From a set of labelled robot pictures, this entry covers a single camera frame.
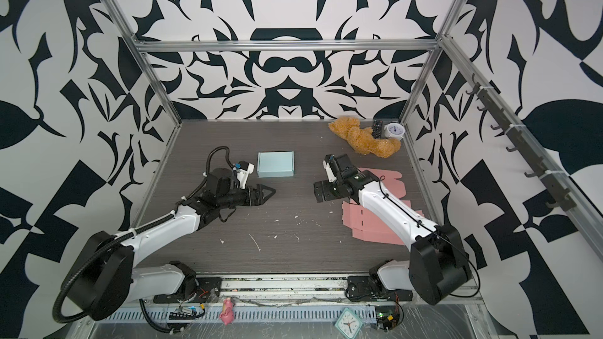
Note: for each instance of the black remote control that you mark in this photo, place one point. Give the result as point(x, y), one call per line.
point(377, 128)

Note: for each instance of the pink paper box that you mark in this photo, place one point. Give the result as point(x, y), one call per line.
point(366, 225)

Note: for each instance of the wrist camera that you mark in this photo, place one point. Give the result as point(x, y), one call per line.
point(331, 167)
point(242, 172)

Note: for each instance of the pink small toy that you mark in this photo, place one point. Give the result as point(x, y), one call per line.
point(227, 314)

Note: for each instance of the black coat hook rail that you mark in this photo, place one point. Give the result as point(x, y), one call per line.
point(542, 167)

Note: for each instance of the light blue paper box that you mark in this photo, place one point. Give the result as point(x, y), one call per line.
point(276, 164)

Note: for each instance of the brown teddy bear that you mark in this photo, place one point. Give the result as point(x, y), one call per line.
point(362, 140)

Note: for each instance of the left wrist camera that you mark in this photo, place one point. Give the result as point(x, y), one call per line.
point(242, 172)

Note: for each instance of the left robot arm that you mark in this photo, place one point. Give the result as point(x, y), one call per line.
point(107, 272)

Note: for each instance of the white round alarm clock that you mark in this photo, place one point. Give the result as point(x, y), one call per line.
point(394, 130)

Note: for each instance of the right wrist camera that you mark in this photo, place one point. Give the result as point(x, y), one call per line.
point(331, 167)

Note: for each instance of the circuit board right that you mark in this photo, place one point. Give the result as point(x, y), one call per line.
point(389, 317)

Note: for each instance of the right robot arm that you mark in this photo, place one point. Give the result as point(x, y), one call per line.
point(438, 264)

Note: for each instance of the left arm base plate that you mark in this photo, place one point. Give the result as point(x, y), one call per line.
point(200, 290)

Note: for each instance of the green circuit board left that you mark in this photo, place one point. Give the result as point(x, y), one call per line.
point(188, 313)

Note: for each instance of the teal square clock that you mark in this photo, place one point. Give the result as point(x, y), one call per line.
point(349, 324)

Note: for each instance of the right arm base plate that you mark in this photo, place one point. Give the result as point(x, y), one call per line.
point(367, 288)

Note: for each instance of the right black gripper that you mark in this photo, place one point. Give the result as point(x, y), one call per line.
point(327, 187)

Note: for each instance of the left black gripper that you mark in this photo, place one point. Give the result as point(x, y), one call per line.
point(258, 195)

